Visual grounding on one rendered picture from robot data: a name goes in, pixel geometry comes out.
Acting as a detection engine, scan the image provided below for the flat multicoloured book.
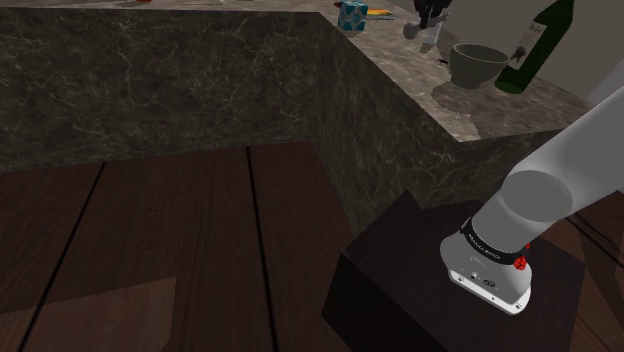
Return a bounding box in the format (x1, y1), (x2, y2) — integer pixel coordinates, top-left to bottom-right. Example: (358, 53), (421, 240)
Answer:
(365, 8), (397, 22)

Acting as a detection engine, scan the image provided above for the dark robot stand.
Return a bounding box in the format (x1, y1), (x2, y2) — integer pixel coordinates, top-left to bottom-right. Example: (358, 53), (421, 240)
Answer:
(321, 189), (587, 352)

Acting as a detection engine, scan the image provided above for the grey bowl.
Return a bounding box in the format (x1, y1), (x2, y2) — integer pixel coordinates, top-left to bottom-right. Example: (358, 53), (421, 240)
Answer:
(448, 42), (511, 90)

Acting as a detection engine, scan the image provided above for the blue patterned cube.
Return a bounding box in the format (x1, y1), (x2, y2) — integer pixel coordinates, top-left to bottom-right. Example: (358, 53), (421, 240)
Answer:
(338, 0), (370, 33)

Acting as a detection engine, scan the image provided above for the dark green glass bottle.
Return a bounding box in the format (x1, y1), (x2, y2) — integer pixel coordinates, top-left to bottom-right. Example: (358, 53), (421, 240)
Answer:
(494, 0), (577, 95)

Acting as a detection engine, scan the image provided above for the grey round-headed spoon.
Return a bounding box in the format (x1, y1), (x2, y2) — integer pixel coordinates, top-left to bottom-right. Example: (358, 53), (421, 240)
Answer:
(402, 12), (450, 41)

